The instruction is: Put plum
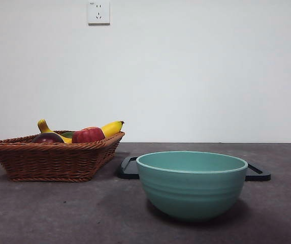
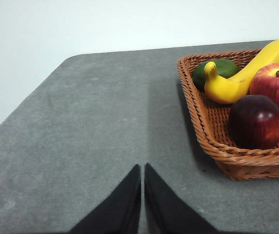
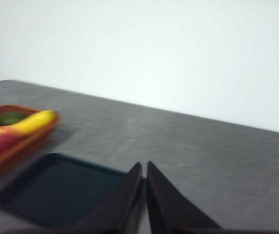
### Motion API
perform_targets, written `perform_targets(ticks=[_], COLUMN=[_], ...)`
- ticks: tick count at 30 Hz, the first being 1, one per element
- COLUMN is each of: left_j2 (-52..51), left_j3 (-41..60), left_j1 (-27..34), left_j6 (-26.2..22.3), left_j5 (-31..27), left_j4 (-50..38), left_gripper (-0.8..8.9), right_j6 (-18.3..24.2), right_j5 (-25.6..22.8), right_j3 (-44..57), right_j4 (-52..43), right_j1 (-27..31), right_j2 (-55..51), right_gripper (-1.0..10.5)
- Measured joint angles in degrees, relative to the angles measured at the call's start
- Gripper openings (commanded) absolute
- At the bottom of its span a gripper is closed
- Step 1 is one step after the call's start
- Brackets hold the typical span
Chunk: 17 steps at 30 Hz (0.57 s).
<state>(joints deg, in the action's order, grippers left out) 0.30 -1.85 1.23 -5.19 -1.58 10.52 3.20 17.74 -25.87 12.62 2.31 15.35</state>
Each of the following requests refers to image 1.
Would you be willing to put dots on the teal ribbed bowl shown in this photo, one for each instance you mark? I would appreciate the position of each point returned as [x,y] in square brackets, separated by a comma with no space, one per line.
[193,193]

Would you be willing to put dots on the dark red plum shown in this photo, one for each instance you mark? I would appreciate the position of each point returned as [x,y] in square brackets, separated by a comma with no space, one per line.
[47,138]

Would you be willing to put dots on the yellow banana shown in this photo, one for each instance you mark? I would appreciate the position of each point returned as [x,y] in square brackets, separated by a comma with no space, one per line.
[112,128]

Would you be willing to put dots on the black rectangular tray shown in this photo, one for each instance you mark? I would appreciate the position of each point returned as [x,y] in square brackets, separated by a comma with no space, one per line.
[127,170]

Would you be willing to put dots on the red bell pepper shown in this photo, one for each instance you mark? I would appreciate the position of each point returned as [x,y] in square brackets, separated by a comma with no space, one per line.
[88,134]

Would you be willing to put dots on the green vegetable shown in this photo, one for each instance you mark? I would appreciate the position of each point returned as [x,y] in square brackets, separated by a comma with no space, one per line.
[69,134]

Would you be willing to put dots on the brown wicker basket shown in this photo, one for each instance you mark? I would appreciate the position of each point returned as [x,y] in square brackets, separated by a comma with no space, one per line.
[48,162]

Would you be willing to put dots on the white wall socket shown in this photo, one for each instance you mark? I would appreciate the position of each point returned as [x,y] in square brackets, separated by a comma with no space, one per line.
[99,12]

